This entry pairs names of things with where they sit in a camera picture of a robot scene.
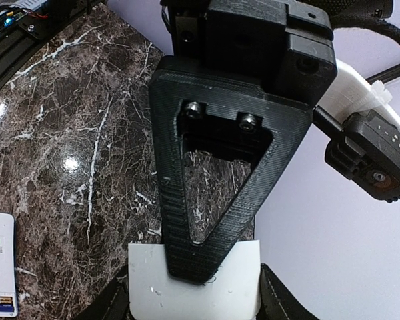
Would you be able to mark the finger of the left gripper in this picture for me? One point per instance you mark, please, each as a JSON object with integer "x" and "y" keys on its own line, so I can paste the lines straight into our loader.
{"x": 193, "y": 108}

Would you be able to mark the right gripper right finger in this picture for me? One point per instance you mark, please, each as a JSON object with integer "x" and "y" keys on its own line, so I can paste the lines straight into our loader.
{"x": 277, "y": 302}

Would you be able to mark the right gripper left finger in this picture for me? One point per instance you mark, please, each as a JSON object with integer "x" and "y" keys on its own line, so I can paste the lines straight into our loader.
{"x": 117, "y": 302}

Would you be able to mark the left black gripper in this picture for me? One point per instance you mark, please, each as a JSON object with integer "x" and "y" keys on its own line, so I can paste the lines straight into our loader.
{"x": 286, "y": 45}

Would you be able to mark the white battery cover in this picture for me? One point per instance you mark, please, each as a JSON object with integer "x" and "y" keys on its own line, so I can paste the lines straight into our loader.
{"x": 232, "y": 293}

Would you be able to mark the white remote control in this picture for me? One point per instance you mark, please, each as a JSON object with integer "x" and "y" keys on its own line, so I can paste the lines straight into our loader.
{"x": 7, "y": 262}

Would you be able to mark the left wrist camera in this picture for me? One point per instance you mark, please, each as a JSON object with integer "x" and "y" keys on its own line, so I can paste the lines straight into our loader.
{"x": 364, "y": 132}

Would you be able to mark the black front rail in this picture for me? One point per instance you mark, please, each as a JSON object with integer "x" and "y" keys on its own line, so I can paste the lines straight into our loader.
{"x": 28, "y": 37}

